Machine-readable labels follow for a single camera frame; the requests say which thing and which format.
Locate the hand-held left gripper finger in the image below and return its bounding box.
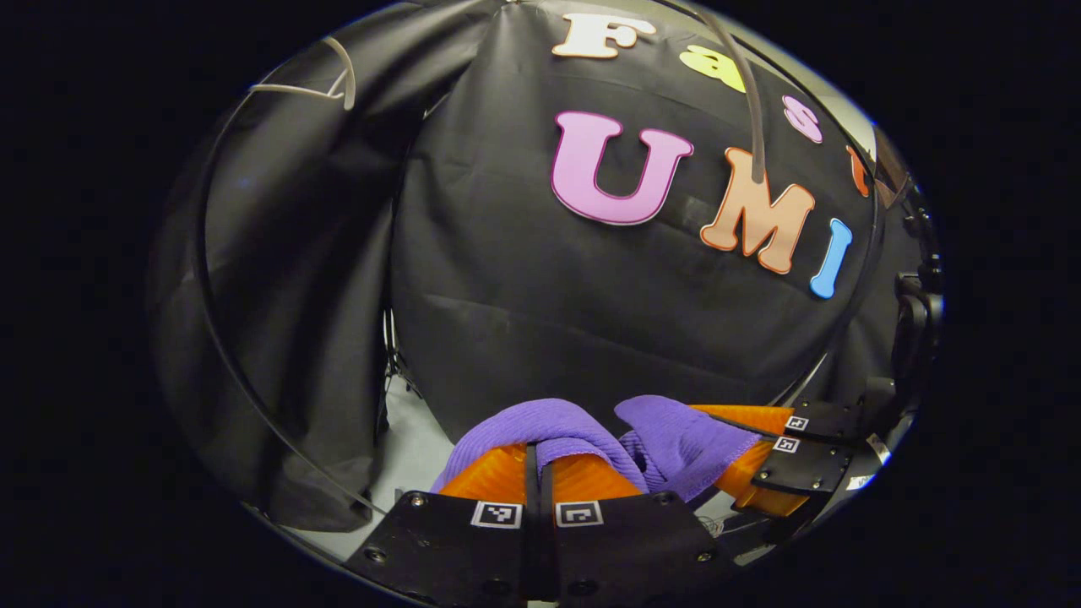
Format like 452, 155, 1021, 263
346, 443, 541, 605
540, 452, 736, 605

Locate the white plastic hanger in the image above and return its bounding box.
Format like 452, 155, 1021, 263
249, 36, 357, 111

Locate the white hanger tied to rail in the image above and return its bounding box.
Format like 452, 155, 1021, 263
697, 7, 767, 184

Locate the black clothes rack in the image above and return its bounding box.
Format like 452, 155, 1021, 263
193, 0, 883, 518

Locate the purple corduroy shirt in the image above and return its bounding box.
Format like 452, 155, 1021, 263
432, 394, 763, 501

